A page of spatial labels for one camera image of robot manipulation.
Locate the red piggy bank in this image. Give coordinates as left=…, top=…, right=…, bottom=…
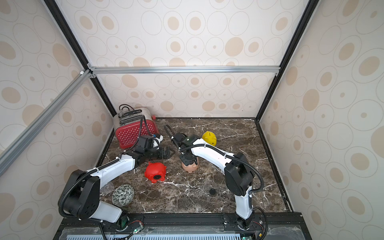
left=145, top=163, right=167, bottom=183

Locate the yellow piggy bank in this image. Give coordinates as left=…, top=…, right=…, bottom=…
left=202, top=131, right=217, bottom=146

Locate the pink piggy bank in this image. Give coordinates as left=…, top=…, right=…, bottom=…
left=182, top=159, right=199, bottom=173

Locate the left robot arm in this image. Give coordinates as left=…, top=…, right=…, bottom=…
left=58, top=136, right=175, bottom=229

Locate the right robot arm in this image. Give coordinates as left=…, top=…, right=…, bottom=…
left=171, top=133, right=265, bottom=220

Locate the red metal toaster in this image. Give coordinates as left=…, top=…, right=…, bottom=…
left=113, top=104, right=159, bottom=149

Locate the speckled stone egg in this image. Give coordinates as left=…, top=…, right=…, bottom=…
left=112, top=184, right=135, bottom=207

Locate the clear glass cup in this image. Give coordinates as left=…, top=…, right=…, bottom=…
left=100, top=182, right=114, bottom=196

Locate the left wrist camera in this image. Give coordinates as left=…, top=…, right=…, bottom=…
left=153, top=135, right=164, bottom=149

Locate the horizontal aluminium rail back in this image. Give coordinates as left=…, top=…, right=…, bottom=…
left=91, top=66, right=280, bottom=74

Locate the diagonal aluminium rail left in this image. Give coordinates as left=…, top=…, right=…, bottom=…
left=1, top=70, right=91, bottom=175

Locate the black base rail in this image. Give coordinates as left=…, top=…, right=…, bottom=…
left=54, top=213, right=311, bottom=240

